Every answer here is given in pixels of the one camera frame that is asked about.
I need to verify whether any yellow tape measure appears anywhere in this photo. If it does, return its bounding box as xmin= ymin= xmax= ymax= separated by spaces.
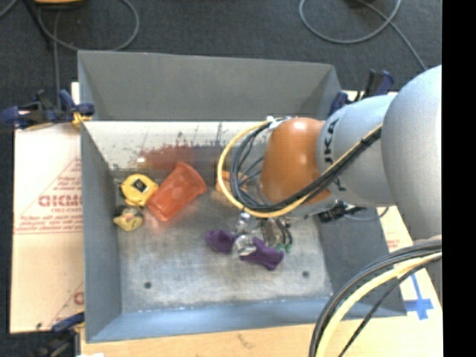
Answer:
xmin=119 ymin=173 xmax=160 ymax=208

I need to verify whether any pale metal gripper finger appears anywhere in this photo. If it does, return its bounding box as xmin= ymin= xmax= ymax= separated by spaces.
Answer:
xmin=237 ymin=211 xmax=255 ymax=234
xmin=233 ymin=234 xmax=259 ymax=257

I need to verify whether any purple cloth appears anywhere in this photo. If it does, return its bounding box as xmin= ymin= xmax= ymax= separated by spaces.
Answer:
xmin=205 ymin=228 xmax=286 ymax=271

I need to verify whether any grey metal bin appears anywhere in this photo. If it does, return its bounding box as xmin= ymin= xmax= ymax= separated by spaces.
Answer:
xmin=77 ymin=49 xmax=407 ymax=344

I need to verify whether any yellow toy animal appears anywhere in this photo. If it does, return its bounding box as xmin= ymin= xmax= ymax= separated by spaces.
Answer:
xmin=112 ymin=205 xmax=145 ymax=233

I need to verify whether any black cylinder on white bracket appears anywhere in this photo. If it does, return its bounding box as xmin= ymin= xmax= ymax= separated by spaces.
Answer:
xmin=318 ymin=201 xmax=367 ymax=223

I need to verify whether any orange plastic cup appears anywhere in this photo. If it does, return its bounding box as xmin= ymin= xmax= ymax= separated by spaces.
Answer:
xmin=147 ymin=161 xmax=208 ymax=223

